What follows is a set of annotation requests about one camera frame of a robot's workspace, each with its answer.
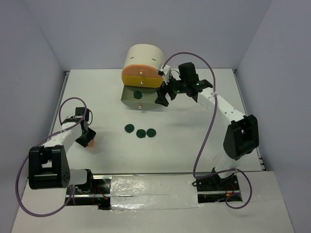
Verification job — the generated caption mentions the green round pad folded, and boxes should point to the green round pad folded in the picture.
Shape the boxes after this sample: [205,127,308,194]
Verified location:
[136,129,146,138]

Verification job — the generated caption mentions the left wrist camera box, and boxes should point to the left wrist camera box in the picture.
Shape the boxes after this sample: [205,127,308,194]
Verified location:
[61,117,73,125]

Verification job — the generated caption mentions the green round pad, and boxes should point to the green round pad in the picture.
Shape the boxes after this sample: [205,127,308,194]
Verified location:
[124,124,135,133]
[146,128,156,137]
[133,91,142,100]
[136,129,146,138]

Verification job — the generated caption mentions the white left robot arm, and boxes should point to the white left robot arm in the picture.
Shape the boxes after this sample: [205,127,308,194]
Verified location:
[28,107,96,194]

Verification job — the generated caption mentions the yellow drawer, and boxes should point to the yellow drawer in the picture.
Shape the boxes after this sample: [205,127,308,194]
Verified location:
[121,75,163,88]

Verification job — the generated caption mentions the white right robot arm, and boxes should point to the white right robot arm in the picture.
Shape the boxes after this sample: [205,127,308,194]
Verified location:
[155,63,259,190]

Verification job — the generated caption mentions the clear plastic sheet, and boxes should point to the clear plastic sheet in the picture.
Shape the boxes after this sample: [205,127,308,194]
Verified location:
[110,175,200,211]

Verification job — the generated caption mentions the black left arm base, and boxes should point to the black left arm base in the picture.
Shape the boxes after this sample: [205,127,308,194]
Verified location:
[64,169,111,210]

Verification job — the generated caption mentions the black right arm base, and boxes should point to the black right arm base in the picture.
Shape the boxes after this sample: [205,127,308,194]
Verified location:
[192,168,242,203]

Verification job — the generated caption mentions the cream round drawer cabinet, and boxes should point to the cream round drawer cabinet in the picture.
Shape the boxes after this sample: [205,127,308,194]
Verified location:
[123,44,165,68]

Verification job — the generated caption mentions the orange top drawer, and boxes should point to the orange top drawer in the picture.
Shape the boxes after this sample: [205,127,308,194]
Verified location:
[121,64,160,78]

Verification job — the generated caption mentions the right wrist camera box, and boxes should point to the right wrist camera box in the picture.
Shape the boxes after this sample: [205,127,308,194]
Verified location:
[157,64,171,84]

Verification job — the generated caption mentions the peach round makeup puff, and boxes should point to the peach round makeup puff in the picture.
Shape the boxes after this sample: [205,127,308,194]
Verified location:
[87,140,96,148]

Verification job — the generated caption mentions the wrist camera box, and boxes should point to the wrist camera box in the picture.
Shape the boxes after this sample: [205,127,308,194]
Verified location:
[61,117,73,125]
[157,64,171,84]

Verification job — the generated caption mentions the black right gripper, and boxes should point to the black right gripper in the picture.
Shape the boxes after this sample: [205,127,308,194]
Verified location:
[155,72,188,106]

